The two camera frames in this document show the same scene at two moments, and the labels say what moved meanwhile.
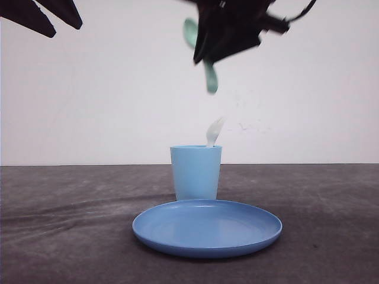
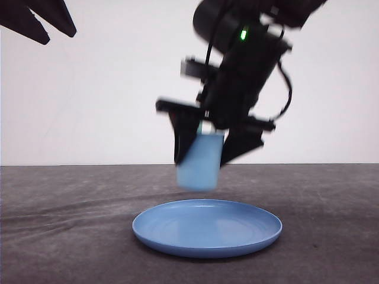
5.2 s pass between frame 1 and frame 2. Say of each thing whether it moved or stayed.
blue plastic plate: stayed
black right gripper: moved
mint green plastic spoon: moved
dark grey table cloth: stayed
